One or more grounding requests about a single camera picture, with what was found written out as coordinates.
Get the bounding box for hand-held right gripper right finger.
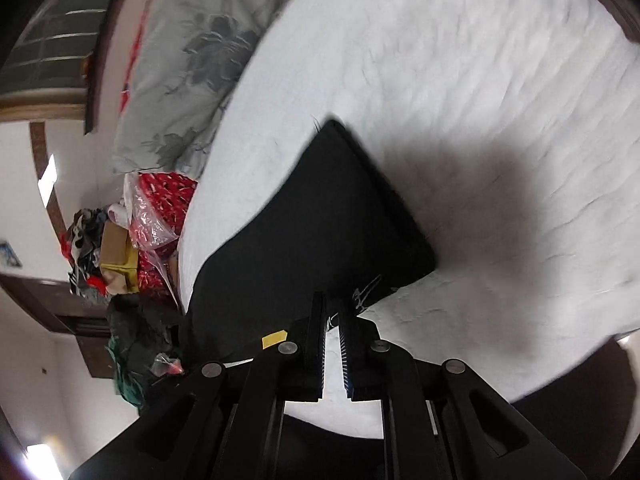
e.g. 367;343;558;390
338;301;589;480

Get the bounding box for dark wooden cabinet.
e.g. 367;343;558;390
0;272;115;380

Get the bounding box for dark green cloth bundle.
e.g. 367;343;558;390
104;292;185;413

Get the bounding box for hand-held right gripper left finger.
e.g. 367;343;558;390
70;292;327;480

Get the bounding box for small red plastic packet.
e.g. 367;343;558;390
151;354;185;377

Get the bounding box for blue wall picture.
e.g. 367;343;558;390
0;241;22;269

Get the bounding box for grey floral pillow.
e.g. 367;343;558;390
112;0;321;177

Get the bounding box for brown cardboard box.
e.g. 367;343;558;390
99;221;132;267

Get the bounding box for white ceiling light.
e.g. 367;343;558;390
37;154;60;207

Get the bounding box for red printed bedsheet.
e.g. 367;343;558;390
107;0;173;128

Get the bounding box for pile of mixed clothes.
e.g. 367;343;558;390
61;207;112;302

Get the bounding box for window with grille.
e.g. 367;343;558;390
0;0;127;98

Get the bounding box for red dotted plastic bag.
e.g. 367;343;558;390
124;171;199;303

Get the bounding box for black pants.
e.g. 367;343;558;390
180;118;438;366

